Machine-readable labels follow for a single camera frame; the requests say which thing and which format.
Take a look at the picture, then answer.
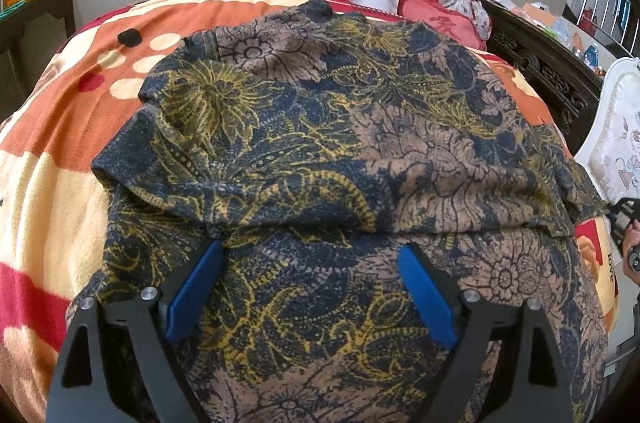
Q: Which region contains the person's right hand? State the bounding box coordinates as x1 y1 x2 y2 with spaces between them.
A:
621 227 640 286

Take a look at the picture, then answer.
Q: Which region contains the metal stair railing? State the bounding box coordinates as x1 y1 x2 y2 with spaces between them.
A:
577 0 640 54

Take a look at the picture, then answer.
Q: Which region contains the dark floral patterned garment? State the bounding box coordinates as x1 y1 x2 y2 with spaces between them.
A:
91 0 621 423

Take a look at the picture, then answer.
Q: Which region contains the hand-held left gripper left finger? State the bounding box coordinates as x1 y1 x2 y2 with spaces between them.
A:
44 239 226 423

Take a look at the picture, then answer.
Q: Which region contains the white upholstered chair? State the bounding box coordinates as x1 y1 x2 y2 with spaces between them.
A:
572 56 640 209

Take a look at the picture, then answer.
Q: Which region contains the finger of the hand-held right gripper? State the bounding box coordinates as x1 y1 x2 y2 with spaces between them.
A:
606 197 640 249

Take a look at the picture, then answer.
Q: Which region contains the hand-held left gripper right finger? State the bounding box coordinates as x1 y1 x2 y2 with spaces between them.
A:
396 242 597 423

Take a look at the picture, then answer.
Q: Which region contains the dark wooden side cabinet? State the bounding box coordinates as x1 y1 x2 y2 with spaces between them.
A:
0 0 76 124

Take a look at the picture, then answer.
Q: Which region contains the orange red cream printed blanket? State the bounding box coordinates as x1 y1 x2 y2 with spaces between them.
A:
0 0 626 423

